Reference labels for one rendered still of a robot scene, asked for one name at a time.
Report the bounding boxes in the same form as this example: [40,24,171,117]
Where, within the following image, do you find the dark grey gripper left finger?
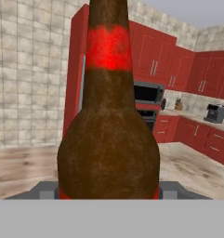
[5,180,60,200]

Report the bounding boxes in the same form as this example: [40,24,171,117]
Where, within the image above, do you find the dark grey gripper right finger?
[157,180,214,200]

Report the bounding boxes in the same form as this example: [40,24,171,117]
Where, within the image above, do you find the brown beer bottle red label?
[57,0,161,200]

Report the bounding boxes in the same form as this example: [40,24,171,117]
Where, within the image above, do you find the tall red cabinet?
[62,3,90,140]

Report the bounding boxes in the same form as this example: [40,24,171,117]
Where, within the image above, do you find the red base cupboards run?
[152,113,224,169]

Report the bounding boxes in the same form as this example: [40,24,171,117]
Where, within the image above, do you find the black built-in oven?
[135,103,160,134]

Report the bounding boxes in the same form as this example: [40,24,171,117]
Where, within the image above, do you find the brown knife block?
[174,97,184,112]

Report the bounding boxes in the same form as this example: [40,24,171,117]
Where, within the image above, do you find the grey coffee machine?
[203,103,224,125]

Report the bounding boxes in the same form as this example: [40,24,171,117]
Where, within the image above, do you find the black microwave oven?
[133,80,165,106]

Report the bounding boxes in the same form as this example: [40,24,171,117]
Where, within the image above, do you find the grey fridge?
[78,53,86,113]

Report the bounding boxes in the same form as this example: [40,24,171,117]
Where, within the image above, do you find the red wall cupboards run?
[127,20,224,101]

